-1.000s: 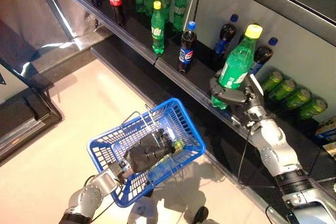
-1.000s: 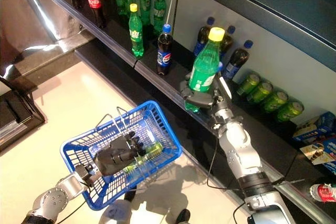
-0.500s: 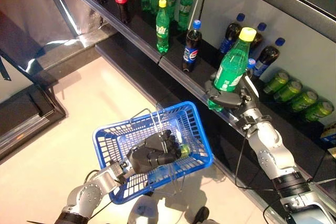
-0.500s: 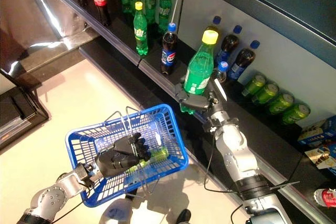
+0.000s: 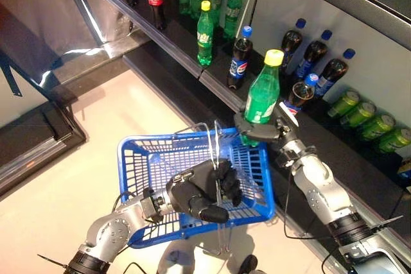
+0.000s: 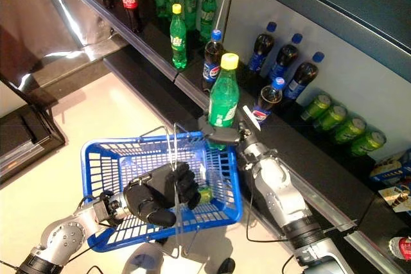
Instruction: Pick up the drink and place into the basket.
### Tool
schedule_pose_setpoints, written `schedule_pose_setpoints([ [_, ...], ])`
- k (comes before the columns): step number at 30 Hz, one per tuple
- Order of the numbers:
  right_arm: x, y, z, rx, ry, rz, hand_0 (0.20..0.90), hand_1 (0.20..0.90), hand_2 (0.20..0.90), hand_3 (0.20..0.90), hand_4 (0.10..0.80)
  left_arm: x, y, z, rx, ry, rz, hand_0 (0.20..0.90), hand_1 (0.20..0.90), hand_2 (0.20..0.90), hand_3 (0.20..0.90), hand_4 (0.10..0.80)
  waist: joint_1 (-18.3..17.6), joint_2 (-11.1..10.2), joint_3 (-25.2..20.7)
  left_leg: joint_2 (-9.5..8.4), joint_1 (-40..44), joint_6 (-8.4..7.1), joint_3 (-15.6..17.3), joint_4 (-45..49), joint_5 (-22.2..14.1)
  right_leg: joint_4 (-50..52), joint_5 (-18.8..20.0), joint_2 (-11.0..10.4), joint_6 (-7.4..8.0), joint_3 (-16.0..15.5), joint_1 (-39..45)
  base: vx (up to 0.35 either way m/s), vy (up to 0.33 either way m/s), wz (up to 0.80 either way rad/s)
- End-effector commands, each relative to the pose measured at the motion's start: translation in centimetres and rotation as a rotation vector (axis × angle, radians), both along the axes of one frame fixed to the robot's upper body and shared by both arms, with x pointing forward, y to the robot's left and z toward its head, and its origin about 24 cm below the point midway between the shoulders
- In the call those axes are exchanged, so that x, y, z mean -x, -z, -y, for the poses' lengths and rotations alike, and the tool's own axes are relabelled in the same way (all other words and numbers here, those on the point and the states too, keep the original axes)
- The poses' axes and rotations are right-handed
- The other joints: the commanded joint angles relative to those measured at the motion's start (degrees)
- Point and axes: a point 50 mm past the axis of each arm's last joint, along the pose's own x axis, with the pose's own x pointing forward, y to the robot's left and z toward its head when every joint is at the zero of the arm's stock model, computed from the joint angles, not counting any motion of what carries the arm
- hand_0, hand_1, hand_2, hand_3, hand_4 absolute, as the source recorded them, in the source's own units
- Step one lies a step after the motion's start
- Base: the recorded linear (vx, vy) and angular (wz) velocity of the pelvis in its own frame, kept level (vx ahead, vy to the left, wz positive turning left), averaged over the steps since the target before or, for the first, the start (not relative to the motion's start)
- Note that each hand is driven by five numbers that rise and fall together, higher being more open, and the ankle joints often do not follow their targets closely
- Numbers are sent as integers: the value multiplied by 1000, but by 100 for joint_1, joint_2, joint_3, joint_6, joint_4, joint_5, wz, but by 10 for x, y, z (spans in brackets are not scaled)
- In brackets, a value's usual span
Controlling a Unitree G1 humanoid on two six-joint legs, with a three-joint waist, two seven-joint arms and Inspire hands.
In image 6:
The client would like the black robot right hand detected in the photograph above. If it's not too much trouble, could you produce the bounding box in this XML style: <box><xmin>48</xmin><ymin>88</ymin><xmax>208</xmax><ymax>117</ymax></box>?
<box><xmin>198</xmin><ymin>112</ymin><xmax>254</xmax><ymax>146</ymax></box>

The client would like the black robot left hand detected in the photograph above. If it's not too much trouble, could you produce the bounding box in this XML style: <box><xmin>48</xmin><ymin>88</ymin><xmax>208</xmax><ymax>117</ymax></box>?
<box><xmin>123</xmin><ymin>161</ymin><xmax>202</xmax><ymax>227</ymax></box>

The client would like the blue plastic shopping basket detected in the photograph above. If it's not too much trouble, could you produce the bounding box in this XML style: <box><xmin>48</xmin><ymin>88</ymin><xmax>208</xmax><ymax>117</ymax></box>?
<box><xmin>80</xmin><ymin>125</ymin><xmax>244</xmax><ymax>259</ymax></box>

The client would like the green bottle in basket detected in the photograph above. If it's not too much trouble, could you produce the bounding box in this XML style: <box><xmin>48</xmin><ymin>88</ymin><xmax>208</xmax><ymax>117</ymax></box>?
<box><xmin>197</xmin><ymin>185</ymin><xmax>214</xmax><ymax>204</ymax></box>

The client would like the green drink can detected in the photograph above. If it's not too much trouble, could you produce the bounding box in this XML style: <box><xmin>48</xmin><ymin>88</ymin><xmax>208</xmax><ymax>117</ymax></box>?
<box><xmin>313</xmin><ymin>103</ymin><xmax>348</xmax><ymax>132</ymax></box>
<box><xmin>350</xmin><ymin>130</ymin><xmax>387</xmax><ymax>158</ymax></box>
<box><xmin>300</xmin><ymin>92</ymin><xmax>332</xmax><ymax>121</ymax></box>
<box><xmin>332</xmin><ymin>116</ymin><xmax>367</xmax><ymax>145</ymax></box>

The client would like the white flat tag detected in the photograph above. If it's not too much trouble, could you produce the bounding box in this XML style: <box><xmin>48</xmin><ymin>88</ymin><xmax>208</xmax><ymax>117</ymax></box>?
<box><xmin>242</xmin><ymin>105</ymin><xmax>261</xmax><ymax>132</ymax></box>

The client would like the Pepsi bottle blue cap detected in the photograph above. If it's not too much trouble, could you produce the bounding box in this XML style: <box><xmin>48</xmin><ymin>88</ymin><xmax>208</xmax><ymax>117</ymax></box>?
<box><xmin>201</xmin><ymin>29</ymin><xmax>225</xmax><ymax>90</ymax></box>
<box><xmin>247</xmin><ymin>21</ymin><xmax>277</xmax><ymax>74</ymax></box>
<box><xmin>282</xmin><ymin>51</ymin><xmax>325</xmax><ymax>101</ymax></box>
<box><xmin>268</xmin><ymin>32</ymin><xmax>304</xmax><ymax>82</ymax></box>
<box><xmin>250</xmin><ymin>76</ymin><xmax>286</xmax><ymax>124</ymax></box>

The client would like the silver robot left leg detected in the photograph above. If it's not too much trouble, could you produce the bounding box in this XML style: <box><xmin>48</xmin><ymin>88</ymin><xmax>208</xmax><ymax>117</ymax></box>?
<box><xmin>121</xmin><ymin>241</ymin><xmax>168</xmax><ymax>274</ymax></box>

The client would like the silver robot leg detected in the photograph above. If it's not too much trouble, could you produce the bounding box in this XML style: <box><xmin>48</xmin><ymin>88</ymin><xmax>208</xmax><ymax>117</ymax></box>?
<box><xmin>121</xmin><ymin>241</ymin><xmax>168</xmax><ymax>274</ymax></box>
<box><xmin>220</xmin><ymin>257</ymin><xmax>237</xmax><ymax>274</ymax></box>

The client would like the silver robot right leg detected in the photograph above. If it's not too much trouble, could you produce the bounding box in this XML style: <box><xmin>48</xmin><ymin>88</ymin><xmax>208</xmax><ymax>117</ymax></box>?
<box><xmin>220</xmin><ymin>257</ymin><xmax>237</xmax><ymax>274</ymax></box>

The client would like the clear thin divider strip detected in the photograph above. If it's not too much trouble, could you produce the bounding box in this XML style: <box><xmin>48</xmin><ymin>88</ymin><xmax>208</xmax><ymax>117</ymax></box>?
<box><xmin>215</xmin><ymin>0</ymin><xmax>229</xmax><ymax>31</ymax></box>

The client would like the black framed display cabinet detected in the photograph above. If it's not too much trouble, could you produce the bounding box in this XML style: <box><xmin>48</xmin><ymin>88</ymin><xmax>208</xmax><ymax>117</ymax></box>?
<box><xmin>0</xmin><ymin>103</ymin><xmax>67</xmax><ymax>185</ymax></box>

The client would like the glossy dark floor plinth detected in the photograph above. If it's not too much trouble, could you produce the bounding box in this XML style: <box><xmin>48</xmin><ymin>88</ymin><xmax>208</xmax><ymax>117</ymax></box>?
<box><xmin>0</xmin><ymin>35</ymin><xmax>129</xmax><ymax>117</ymax></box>

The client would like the blue biscuit box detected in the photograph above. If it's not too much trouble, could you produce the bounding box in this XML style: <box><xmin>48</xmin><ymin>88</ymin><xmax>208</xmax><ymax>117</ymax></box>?
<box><xmin>369</xmin><ymin>150</ymin><xmax>411</xmax><ymax>185</ymax></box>

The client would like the water bottle red cap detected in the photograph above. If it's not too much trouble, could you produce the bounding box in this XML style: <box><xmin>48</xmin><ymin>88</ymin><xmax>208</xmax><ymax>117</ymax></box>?
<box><xmin>388</xmin><ymin>235</ymin><xmax>411</xmax><ymax>262</ymax></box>

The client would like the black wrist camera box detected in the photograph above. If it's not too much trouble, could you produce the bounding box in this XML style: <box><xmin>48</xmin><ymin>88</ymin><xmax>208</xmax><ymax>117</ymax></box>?
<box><xmin>93</xmin><ymin>199</ymin><xmax>114</xmax><ymax>225</ymax></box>

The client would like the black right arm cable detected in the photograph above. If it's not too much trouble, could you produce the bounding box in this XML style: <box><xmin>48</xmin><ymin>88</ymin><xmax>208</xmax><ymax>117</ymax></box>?
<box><xmin>245</xmin><ymin>187</ymin><xmax>290</xmax><ymax>243</ymax></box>

